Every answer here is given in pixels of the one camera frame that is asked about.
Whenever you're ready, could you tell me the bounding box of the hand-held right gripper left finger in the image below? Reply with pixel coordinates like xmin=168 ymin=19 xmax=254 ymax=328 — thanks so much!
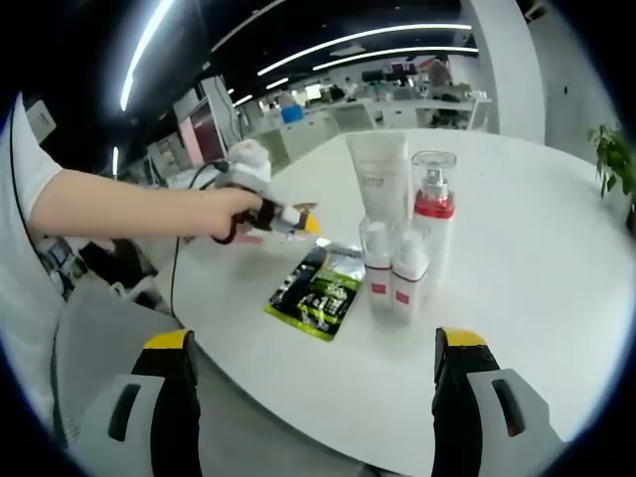
xmin=69 ymin=327 xmax=201 ymax=477

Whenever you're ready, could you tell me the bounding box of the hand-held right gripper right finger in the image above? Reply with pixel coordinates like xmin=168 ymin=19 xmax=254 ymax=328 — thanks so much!
xmin=430 ymin=326 xmax=577 ymax=477

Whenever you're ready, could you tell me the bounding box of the clear skincare sachet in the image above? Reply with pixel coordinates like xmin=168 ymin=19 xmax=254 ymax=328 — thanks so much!
xmin=277 ymin=231 xmax=319 ymax=248

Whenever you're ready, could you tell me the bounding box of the dark green skincare packet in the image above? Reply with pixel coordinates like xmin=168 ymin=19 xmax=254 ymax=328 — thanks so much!
xmin=262 ymin=238 xmax=364 ymax=343

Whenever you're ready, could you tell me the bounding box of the small red label skincare bottle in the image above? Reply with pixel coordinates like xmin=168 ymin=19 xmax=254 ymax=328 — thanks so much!
xmin=358 ymin=216 xmax=397 ymax=314
xmin=391 ymin=231 xmax=431 ymax=327

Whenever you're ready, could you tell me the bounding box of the white skincare tube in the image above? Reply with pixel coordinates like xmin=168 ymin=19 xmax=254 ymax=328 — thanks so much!
xmin=345 ymin=132 xmax=412 ymax=230

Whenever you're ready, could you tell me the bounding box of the red collar skincare bottle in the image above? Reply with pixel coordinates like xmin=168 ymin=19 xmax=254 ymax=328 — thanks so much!
xmin=409 ymin=151 xmax=458 ymax=307

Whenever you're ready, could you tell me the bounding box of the person's left hand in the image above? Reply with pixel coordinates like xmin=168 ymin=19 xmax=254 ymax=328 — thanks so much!
xmin=196 ymin=188 xmax=262 ymax=242

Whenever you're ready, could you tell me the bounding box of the computer monitor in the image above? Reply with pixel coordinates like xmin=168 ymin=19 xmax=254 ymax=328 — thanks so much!
xmin=176 ymin=77 xmax=239 ymax=165

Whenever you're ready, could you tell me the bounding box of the grey mesh chair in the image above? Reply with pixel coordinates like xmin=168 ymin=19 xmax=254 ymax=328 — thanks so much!
xmin=49 ymin=285 xmax=186 ymax=443

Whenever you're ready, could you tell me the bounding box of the row of white office desks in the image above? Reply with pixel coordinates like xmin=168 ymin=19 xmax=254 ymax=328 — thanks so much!
xmin=238 ymin=93 xmax=493 ymax=165

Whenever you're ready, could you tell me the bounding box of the long ceiling light strip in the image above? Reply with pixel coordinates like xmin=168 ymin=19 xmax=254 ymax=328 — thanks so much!
xmin=256 ymin=23 xmax=473 ymax=77
xmin=120 ymin=0 xmax=176 ymax=113

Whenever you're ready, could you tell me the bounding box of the white ceiling vent panel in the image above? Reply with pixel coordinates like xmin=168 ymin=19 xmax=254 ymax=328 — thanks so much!
xmin=27 ymin=98 xmax=57 ymax=145

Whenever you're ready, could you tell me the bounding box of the potted green plant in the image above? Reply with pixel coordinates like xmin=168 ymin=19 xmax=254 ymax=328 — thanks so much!
xmin=587 ymin=122 xmax=636 ymax=235

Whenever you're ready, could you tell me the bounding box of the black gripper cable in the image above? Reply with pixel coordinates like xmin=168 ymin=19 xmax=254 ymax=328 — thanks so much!
xmin=170 ymin=159 xmax=231 ymax=319

